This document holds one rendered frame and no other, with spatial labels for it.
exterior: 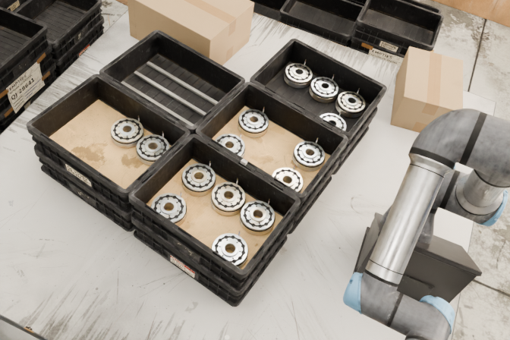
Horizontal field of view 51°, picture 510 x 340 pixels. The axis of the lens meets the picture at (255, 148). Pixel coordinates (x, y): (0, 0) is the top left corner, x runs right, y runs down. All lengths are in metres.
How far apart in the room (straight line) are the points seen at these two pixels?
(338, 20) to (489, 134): 2.05
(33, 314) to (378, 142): 1.30
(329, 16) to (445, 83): 1.13
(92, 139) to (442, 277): 1.13
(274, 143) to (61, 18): 1.54
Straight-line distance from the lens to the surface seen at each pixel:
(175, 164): 1.63
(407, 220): 1.14
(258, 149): 1.75
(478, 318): 2.68
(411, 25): 3.04
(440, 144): 1.14
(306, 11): 3.11
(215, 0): 2.20
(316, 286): 1.68
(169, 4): 2.16
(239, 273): 1.40
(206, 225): 1.58
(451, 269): 1.55
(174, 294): 1.62
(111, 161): 1.71
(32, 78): 2.61
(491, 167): 1.16
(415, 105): 2.07
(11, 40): 2.70
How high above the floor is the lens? 2.19
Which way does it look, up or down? 51 degrees down
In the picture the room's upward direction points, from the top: 11 degrees clockwise
